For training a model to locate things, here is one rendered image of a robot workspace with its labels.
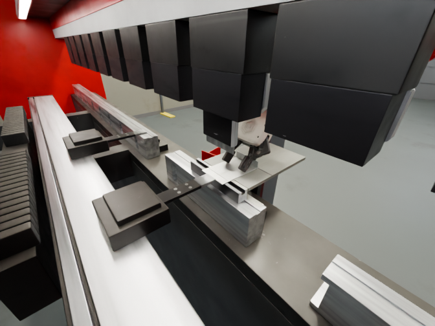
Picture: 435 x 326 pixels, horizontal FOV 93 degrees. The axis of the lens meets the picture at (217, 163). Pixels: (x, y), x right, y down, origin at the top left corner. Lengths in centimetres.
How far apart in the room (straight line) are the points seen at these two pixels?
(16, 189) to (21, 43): 201
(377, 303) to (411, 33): 35
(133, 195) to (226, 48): 32
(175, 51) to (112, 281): 45
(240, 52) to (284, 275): 44
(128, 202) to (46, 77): 216
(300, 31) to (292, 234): 46
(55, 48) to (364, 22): 240
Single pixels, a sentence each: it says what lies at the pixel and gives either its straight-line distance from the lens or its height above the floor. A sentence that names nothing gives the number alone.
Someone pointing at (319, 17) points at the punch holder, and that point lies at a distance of 29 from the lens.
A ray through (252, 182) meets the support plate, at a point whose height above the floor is 100.
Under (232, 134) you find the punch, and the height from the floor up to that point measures 113.
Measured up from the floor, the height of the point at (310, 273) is 88.
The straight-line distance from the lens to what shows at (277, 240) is 57.
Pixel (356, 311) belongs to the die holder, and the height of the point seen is 95.
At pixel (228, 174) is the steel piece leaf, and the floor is 100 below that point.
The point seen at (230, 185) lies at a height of 100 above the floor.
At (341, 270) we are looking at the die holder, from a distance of 44.
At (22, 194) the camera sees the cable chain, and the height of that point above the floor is 104.
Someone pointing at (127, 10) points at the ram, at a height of 138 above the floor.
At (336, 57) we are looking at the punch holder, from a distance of 28.
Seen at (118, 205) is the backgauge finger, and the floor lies 103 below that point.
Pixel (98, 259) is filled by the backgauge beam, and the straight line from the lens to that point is 42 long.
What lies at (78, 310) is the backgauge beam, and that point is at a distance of 38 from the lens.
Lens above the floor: 129
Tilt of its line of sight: 29 degrees down
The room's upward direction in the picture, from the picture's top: 1 degrees clockwise
